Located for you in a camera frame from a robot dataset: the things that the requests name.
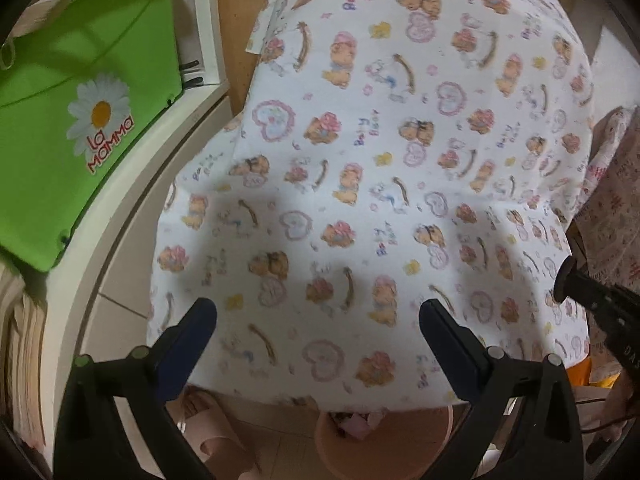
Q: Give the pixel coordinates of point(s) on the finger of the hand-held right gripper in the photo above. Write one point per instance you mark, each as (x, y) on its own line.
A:
(620, 335)
(590, 280)

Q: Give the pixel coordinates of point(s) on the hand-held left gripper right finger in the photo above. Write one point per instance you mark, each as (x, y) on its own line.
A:
(455, 345)

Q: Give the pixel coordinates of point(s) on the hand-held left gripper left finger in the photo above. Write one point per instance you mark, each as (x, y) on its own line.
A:
(187, 340)

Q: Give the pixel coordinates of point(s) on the pink plastic bin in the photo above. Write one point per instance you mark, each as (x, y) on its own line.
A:
(395, 450)

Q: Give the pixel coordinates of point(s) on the orange object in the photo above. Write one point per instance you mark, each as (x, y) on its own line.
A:
(597, 375)

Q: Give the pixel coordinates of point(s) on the pink printed cloth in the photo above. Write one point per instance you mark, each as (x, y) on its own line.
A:
(612, 200)

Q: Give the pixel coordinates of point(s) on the pink slipper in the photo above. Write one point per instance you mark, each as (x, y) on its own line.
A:
(210, 425)

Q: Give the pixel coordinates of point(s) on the stack of papers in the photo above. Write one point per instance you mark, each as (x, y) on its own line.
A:
(22, 340)

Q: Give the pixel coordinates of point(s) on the green plastic box with daisy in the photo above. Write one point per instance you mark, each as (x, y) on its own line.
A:
(60, 170)

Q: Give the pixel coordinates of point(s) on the bear print white tablecloth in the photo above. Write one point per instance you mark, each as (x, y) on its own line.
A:
(375, 135)

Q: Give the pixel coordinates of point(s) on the white shelf frame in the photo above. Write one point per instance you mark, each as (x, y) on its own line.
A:
(135, 190)

